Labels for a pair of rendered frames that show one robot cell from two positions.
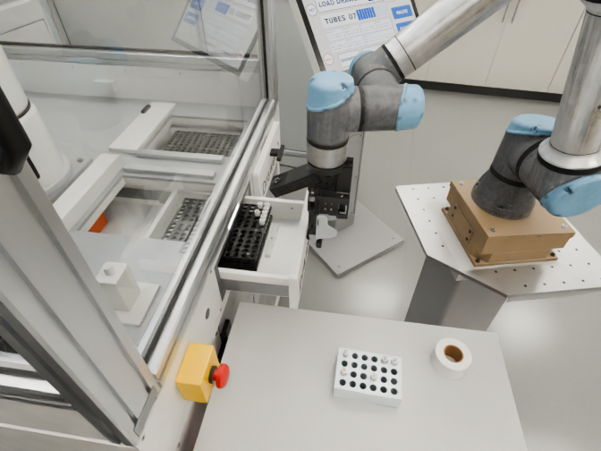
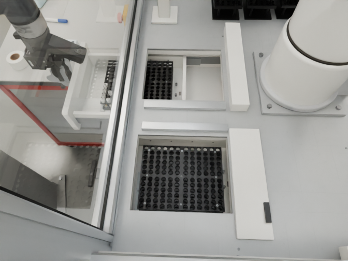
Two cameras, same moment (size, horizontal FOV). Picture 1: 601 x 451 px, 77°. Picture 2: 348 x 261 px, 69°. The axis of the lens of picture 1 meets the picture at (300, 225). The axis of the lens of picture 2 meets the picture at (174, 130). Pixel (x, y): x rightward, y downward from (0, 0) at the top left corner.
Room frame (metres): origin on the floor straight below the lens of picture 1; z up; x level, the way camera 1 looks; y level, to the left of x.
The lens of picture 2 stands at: (1.17, 0.26, 1.56)
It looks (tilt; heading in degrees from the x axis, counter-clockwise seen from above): 63 degrees down; 175
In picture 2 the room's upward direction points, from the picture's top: 1 degrees counter-clockwise
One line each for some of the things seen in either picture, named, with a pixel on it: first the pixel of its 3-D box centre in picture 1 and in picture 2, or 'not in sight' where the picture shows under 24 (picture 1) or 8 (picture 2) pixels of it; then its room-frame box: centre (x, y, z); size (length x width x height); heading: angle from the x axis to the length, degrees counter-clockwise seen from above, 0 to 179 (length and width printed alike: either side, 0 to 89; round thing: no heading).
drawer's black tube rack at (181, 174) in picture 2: not in sight; (181, 179); (0.97, 0.29, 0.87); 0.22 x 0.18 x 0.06; 82
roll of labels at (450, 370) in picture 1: (451, 358); not in sight; (0.37, -0.30, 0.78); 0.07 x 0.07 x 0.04
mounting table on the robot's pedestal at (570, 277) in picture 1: (488, 242); not in sight; (0.77, -0.55, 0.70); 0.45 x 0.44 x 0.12; 96
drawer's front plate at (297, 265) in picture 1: (302, 242); not in sight; (0.61, -0.01, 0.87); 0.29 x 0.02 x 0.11; 172
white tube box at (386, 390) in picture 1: (368, 376); not in sight; (0.34, -0.13, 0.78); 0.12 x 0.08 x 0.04; 80
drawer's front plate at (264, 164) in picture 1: (267, 161); not in sight; (0.94, 0.09, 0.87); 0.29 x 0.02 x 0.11; 172
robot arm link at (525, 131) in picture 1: (530, 146); not in sight; (0.76, -0.53, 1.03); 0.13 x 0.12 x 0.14; 5
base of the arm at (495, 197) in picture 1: (508, 184); not in sight; (0.77, -0.53, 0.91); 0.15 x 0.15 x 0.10
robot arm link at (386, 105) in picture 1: (385, 103); not in sight; (0.63, -0.15, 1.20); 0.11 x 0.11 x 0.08; 5
